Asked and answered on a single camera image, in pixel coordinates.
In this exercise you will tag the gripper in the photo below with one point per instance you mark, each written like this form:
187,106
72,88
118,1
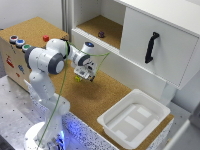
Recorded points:
83,71

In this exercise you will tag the yellow block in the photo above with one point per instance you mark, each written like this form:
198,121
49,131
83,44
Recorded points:
77,78

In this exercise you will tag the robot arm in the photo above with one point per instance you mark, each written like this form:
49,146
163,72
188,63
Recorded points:
43,61

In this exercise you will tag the purple block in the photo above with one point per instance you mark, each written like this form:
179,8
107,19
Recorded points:
101,34

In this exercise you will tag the white cabinet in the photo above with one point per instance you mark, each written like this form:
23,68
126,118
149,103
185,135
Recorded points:
110,40

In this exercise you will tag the green button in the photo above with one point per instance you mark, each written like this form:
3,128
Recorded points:
26,47

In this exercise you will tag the wooden drawer box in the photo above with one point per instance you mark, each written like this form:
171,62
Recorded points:
25,40

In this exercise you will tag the white plastic box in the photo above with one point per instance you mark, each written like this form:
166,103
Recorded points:
133,118

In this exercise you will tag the blue button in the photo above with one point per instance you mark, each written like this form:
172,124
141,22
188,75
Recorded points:
19,42

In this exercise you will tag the red button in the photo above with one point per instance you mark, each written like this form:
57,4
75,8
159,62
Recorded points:
13,38

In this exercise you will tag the white sliding door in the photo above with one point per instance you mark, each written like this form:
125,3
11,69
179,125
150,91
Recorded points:
160,46

